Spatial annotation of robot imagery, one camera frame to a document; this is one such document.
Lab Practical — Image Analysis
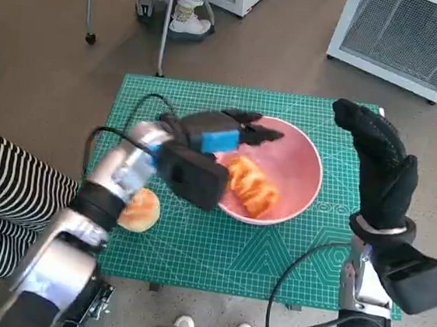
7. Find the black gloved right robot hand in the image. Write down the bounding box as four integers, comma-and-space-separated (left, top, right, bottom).
320, 97, 427, 234

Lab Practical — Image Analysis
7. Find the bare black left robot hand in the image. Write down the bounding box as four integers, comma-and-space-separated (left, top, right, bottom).
178, 104, 288, 163

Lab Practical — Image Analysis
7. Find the long toasted bread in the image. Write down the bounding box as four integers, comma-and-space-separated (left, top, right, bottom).
220, 155, 285, 221

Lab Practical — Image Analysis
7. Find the pink bowl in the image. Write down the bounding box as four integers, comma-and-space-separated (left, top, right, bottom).
206, 110, 329, 231

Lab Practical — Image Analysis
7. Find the round bread bun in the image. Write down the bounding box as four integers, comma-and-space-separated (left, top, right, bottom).
115, 185, 163, 235

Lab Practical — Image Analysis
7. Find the green cutting mat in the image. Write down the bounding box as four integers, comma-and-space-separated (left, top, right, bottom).
90, 72, 425, 320

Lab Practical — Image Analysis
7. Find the large white grille appliance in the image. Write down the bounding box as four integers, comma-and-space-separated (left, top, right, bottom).
321, 0, 437, 104

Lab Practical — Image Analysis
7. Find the grey wheeled chair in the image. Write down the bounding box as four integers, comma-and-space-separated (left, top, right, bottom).
75, 0, 219, 82

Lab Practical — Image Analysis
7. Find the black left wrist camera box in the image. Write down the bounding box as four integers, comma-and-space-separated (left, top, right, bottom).
149, 112, 236, 213

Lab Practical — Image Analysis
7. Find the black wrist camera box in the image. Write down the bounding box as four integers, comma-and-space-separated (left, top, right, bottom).
149, 112, 236, 213
372, 241, 437, 318

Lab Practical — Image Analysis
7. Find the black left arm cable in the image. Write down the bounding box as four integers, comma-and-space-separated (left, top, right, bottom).
82, 124, 137, 181
125, 90, 182, 141

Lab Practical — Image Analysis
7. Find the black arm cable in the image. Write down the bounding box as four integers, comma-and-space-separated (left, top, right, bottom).
82, 124, 137, 181
125, 90, 182, 141
264, 235, 351, 327

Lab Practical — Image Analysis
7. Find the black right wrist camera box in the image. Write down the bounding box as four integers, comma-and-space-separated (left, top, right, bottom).
372, 241, 437, 318

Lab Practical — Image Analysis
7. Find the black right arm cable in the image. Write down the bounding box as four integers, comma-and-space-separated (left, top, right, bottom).
264, 235, 351, 327

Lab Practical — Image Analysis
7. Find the black metal frame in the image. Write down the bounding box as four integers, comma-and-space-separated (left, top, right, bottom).
54, 277, 117, 327

